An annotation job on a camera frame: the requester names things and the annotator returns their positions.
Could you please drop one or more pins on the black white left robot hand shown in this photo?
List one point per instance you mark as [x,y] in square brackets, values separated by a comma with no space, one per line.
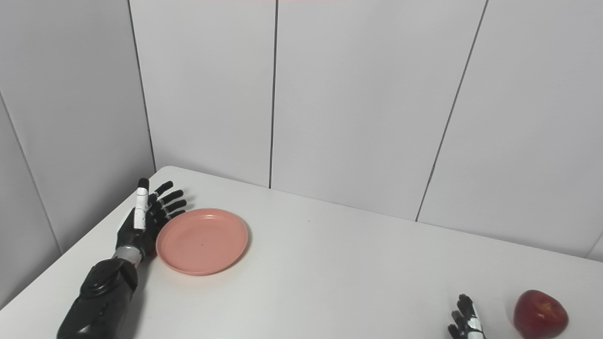
[136,235]

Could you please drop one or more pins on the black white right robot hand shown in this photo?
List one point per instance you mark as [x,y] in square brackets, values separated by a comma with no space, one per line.
[466,325]

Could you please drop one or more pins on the pink plastic plate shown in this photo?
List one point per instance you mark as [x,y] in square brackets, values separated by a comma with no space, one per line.
[202,242]

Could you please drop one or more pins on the red apple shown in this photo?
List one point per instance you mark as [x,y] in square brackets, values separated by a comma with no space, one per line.
[539,315]

